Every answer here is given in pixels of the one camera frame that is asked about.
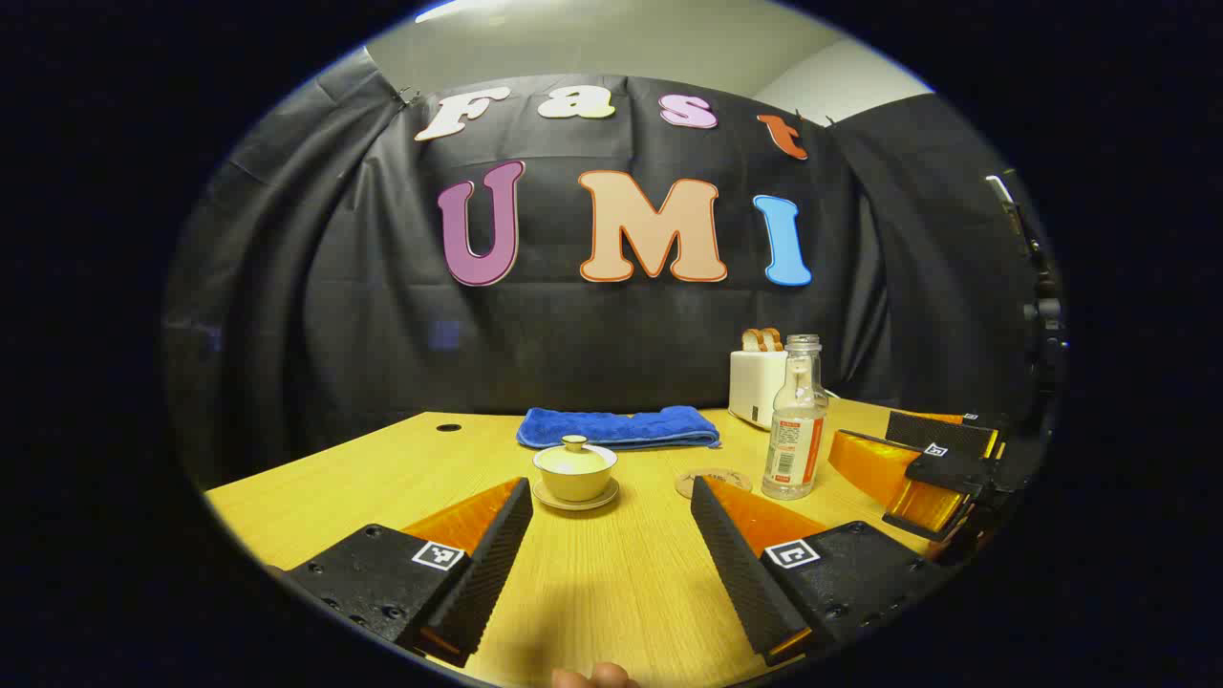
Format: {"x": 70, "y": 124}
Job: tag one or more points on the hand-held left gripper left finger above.
{"x": 487, "y": 564}

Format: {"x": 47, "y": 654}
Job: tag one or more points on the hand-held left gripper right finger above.
{"x": 740, "y": 564}

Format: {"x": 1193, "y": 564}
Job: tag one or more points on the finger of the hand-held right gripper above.
{"x": 941, "y": 430}
{"x": 946, "y": 470}

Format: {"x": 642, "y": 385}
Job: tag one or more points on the round wooden coaster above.
{"x": 717, "y": 478}

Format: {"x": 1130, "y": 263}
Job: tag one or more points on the yellow ceramic teacup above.
{"x": 575, "y": 485}

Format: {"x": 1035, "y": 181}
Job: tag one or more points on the clear water bottle orange label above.
{"x": 795, "y": 449}

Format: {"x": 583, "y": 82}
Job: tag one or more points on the yellow teacup lid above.
{"x": 574, "y": 457}

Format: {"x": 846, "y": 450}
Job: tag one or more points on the yellow ceramic saucer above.
{"x": 575, "y": 504}

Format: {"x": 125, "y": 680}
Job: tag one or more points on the white toaster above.
{"x": 755, "y": 387}

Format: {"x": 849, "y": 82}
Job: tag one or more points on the blue folded towel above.
{"x": 621, "y": 427}

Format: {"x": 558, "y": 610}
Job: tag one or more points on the toast slice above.
{"x": 773, "y": 338}
{"x": 752, "y": 340}

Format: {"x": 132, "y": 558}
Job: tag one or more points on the black backdrop cloth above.
{"x": 592, "y": 344}

